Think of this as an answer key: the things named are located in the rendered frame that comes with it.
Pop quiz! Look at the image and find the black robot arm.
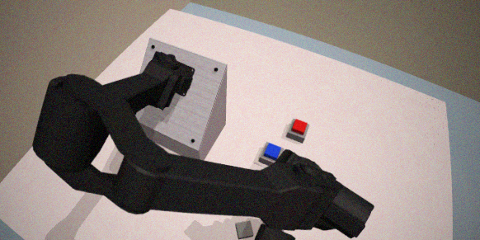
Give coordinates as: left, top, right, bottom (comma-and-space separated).
32, 51, 374, 238

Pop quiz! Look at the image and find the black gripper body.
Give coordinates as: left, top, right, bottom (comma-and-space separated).
255, 224, 296, 240

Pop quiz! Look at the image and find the red button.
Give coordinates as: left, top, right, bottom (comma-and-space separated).
285, 119, 309, 143

